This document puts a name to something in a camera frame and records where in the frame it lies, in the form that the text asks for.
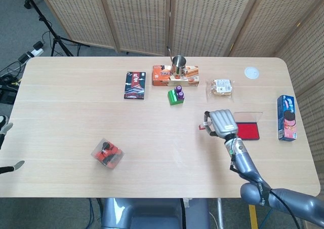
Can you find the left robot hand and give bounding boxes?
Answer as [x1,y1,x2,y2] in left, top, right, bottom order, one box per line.
[0,114,25,175]

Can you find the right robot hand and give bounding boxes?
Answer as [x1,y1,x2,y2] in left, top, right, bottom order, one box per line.
[204,109,239,139]

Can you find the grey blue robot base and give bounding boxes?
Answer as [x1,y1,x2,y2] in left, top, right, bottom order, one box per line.
[101,198,211,229]

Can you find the black floor pedal box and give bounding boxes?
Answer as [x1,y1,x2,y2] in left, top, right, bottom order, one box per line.
[0,73,20,104]

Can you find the plastic wrapped bread pack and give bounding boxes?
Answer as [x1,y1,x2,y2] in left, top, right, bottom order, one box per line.
[206,79,235,98]

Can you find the purple toy building block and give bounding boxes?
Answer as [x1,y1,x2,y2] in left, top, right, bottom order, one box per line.
[174,85,185,100]

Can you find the green toy building block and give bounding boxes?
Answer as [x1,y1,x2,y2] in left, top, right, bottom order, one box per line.
[167,89,185,106]

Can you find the white round table grommet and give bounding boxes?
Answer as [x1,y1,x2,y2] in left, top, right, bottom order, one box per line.
[244,66,260,80]

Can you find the blue sandwich cookie box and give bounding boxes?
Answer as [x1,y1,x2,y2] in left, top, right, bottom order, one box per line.
[277,95,297,141]

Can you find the stainless steel pitcher cup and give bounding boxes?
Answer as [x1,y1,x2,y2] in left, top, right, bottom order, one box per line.
[170,55,187,78]

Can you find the orange wafer biscuit box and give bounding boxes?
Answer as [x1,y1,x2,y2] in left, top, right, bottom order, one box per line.
[151,64,199,87]

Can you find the white power strip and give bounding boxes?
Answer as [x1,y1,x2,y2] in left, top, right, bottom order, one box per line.
[18,42,46,62]

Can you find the metal table leg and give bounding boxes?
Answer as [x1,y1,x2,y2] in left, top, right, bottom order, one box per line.
[216,198,225,229]

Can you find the dark palace print card box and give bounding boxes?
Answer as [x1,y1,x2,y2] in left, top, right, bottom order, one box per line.
[124,71,147,100]

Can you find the clear box red black pieces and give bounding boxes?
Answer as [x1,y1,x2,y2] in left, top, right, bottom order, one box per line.
[91,137,125,169]

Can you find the black tripod stand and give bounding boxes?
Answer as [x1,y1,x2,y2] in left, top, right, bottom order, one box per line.
[19,0,91,57]

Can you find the rattan folding screen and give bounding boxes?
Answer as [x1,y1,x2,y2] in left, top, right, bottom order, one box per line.
[35,0,324,197]

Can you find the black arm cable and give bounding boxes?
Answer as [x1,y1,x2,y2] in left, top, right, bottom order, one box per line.
[229,137,304,229]

